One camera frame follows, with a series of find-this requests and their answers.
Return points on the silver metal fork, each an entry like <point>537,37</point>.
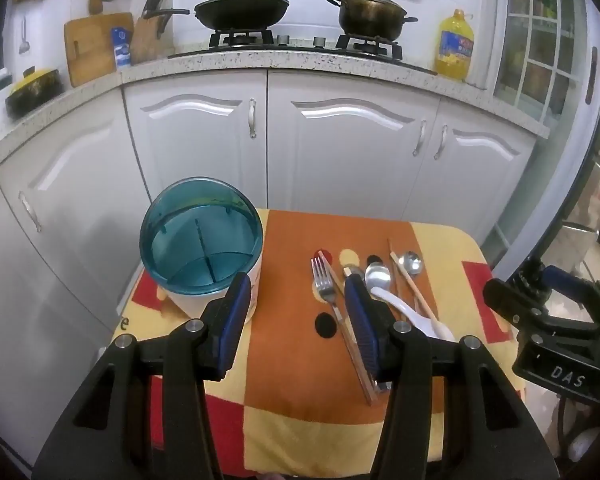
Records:
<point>322,280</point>

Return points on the white framed glass door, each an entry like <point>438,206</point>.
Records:
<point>530,60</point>

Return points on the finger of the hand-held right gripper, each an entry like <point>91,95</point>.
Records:
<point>562,277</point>
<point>510,302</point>

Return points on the black casserole yellow lid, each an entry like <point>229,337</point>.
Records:
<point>32,92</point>

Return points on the white plastic spoon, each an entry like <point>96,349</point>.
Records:
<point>405,310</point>

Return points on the black wok with lid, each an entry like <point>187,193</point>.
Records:
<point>240,12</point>

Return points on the black gas stove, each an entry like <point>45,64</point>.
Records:
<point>300,50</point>

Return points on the person's right forearm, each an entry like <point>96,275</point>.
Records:
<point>582,447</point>

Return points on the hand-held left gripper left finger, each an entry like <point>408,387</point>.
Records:
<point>232,320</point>

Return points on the yellow cooking oil bottle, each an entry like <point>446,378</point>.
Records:
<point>455,45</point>

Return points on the wooden knife block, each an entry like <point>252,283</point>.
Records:
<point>147,40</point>

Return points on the large metal spoon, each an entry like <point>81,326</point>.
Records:
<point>378,277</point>

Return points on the orange yellow printed tablecloth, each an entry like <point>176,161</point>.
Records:
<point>290,360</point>

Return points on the gold metal fork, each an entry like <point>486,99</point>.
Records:
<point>352,271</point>

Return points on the dark cooking pot with lid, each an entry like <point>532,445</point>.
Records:
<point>370,17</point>

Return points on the wooden cutting board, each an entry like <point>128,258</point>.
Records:
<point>92,50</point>

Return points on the blue white carton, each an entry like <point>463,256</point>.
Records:
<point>121,47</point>

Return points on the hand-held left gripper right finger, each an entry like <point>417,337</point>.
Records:
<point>362,325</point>

